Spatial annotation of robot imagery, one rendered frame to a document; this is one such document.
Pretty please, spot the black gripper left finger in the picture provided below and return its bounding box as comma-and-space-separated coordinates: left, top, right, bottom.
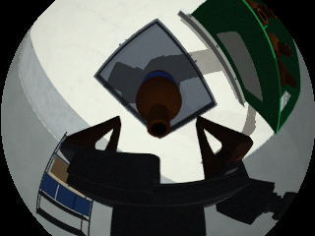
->
63, 116, 122, 151

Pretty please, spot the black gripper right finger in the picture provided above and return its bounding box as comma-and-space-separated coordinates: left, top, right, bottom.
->
196, 116, 254, 179

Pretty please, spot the green crate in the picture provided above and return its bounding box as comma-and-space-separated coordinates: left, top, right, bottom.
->
191, 0, 301, 134

